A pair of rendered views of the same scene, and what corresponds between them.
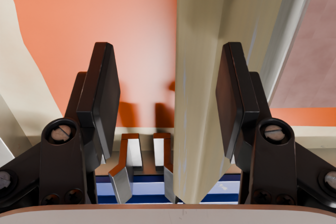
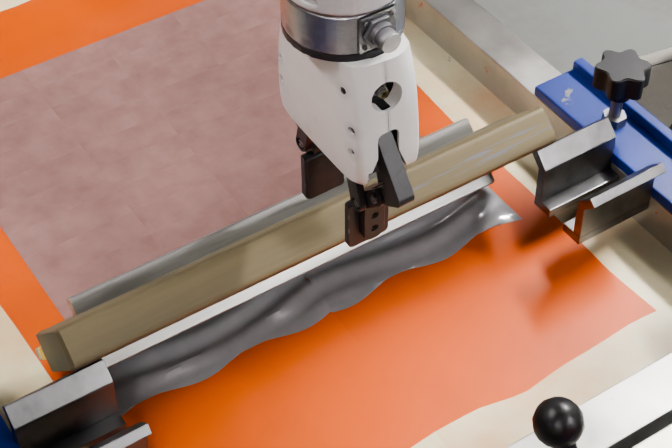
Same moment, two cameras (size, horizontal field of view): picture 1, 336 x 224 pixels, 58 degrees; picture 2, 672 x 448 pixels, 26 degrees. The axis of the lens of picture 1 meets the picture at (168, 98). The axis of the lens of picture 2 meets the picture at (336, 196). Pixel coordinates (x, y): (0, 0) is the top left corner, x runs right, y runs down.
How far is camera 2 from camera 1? 90 cm
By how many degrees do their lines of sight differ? 40
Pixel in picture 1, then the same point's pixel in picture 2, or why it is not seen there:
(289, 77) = not seen: hidden behind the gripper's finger
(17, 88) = (612, 380)
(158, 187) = (632, 151)
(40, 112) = (643, 347)
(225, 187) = (566, 92)
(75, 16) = (454, 359)
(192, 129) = (417, 177)
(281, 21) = (309, 202)
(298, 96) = not seen: hidden behind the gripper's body
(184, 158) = (468, 161)
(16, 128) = not seen: outside the picture
